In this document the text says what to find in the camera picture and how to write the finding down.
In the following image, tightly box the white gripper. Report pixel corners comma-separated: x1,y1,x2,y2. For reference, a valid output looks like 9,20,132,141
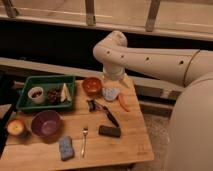
103,68,130,88

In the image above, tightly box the small orange bowl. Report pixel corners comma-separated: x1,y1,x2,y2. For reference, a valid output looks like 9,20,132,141
82,77,102,96

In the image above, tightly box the purple bowl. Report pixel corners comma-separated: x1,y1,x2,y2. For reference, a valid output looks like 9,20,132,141
31,110,61,137

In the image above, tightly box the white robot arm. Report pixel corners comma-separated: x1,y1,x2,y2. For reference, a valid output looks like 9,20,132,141
93,31,213,171

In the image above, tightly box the green plastic tray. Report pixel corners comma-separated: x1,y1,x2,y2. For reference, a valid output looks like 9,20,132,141
16,75,75,113

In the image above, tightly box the orange carrot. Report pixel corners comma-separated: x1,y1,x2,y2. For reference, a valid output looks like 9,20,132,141
118,93,130,112

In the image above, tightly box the crumpled light blue cloth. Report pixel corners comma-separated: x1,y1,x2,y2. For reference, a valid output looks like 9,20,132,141
102,88,120,101

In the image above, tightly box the wooden table board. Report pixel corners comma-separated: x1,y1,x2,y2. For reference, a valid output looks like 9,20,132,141
0,77,154,171

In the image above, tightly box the black rectangular block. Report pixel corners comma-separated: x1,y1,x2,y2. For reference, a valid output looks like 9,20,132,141
99,125,121,138

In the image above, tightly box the white wedge item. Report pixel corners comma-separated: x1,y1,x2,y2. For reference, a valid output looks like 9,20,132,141
60,83,72,102

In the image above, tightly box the silver fork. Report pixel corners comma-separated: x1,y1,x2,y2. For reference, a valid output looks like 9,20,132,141
81,127,88,158

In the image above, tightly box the dark grape bunch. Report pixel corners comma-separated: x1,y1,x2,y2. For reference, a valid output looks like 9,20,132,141
48,88,61,104

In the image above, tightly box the white cup with contents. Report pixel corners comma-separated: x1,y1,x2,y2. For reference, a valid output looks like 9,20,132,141
28,87,45,104

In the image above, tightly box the blue sponge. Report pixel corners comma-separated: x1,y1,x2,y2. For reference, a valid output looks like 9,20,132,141
59,136,75,161

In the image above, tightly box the red yellow apple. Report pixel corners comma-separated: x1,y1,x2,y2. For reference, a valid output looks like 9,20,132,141
7,119,26,137

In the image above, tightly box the black handled peeler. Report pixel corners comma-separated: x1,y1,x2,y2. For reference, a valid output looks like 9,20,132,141
87,99,119,127

